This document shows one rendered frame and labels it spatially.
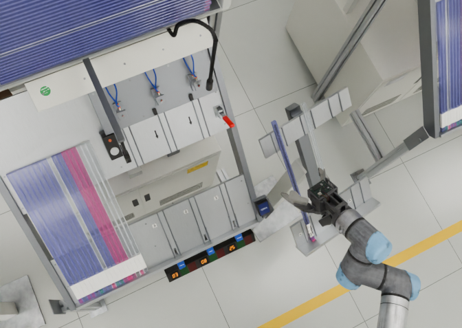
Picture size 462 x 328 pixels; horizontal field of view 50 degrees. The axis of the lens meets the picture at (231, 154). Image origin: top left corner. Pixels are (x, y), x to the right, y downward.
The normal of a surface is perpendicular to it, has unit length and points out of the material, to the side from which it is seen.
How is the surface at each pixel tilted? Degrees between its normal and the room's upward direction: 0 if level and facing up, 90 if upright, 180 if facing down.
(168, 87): 44
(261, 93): 0
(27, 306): 0
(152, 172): 0
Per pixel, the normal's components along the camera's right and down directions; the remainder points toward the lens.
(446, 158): 0.10, -0.29
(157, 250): 0.37, 0.39
